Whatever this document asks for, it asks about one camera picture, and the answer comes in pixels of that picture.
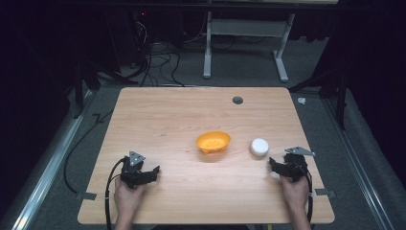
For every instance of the white round lid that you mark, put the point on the white round lid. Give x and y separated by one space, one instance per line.
259 147

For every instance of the person's left hand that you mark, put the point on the person's left hand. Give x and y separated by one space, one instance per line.
127 201

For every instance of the crumpled white paper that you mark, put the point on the crumpled white paper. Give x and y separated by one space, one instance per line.
301 100

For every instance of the orange plastic bowl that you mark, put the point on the orange plastic bowl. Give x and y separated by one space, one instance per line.
213 142

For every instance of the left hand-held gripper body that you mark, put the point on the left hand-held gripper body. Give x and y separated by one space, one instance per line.
132 174

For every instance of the aluminium floor rail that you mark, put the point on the aluminium floor rail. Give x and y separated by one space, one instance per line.
357 163
44 179

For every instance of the person's right hand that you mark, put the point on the person's right hand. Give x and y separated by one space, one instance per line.
296 193

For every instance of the black metal stand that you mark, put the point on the black metal stand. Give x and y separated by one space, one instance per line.
79 92
341 96

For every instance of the grey tape strip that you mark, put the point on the grey tape strip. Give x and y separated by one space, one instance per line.
86 195
325 193

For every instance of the white metal desk frame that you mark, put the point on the white metal desk frame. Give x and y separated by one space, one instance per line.
245 28

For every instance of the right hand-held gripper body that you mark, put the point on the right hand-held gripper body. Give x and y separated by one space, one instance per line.
295 167

